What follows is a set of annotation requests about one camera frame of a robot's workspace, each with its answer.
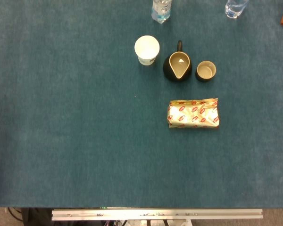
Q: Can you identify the white paper cup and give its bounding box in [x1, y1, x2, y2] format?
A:
[134, 35, 160, 66]

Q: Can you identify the black ceramic teacup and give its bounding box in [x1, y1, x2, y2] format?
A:
[195, 60, 217, 83]

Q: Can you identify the black ceramic pitcher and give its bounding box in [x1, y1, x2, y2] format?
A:
[162, 40, 193, 83]

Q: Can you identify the blue felt table cloth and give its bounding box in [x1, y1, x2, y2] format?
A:
[0, 0, 283, 209]

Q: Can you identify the aluminium profile rail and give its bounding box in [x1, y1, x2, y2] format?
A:
[51, 208, 264, 221]

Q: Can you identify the gold foil snack packet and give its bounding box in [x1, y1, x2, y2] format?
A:
[166, 97, 220, 129]

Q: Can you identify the black floor cable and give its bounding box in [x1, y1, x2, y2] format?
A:
[7, 207, 24, 222]

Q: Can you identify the plain clear water bottle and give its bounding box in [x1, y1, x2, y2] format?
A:
[225, 0, 249, 19]

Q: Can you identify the labelled clear water bottle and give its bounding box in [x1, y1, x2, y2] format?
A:
[151, 0, 172, 24]

